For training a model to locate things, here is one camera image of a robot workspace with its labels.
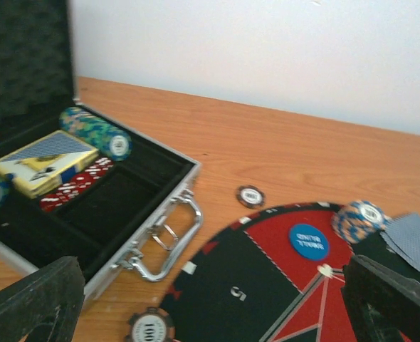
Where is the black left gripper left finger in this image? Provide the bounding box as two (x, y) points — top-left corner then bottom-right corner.
(0, 256), (85, 341)

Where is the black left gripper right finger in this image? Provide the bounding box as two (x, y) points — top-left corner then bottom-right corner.
(341, 255), (420, 341)

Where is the dealt card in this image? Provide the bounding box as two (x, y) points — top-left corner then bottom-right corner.
(381, 213), (420, 272)

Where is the blue orange ten chip stack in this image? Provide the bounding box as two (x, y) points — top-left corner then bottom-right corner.
(331, 200), (390, 244)

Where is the blue small blind button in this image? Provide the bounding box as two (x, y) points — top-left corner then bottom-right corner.
(289, 224), (330, 261)

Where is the single hundred chip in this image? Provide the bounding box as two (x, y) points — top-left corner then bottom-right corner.
(125, 306), (175, 342)
(236, 185), (266, 209)

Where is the round red black poker mat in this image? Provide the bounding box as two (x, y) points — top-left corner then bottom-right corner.
(158, 201), (420, 342)

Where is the aluminium poker chip case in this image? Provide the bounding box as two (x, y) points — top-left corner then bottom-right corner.
(0, 1), (203, 302)

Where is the card box in case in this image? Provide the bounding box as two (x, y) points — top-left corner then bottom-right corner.
(0, 130), (99, 199)

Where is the red dice row in case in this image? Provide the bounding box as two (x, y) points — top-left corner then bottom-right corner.
(40, 157), (115, 212)

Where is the poker chip row in case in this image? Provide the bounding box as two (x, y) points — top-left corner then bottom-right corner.
(59, 107), (132, 161)

